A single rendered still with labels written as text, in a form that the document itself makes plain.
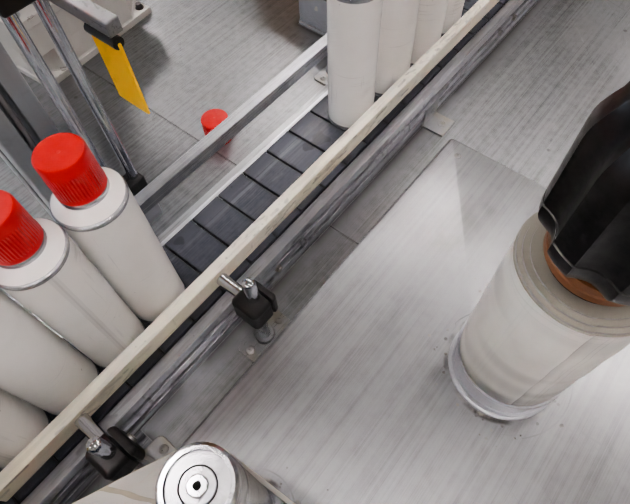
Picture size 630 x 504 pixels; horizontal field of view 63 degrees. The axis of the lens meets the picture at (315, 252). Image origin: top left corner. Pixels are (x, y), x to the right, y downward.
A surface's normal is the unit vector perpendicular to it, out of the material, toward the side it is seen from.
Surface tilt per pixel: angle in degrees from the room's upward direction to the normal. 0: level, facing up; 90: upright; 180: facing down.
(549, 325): 92
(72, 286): 90
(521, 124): 0
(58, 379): 90
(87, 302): 90
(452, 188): 0
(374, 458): 0
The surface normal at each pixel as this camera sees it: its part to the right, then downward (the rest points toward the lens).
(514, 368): -0.61, 0.69
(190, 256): -0.04, -0.50
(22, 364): 0.82, 0.48
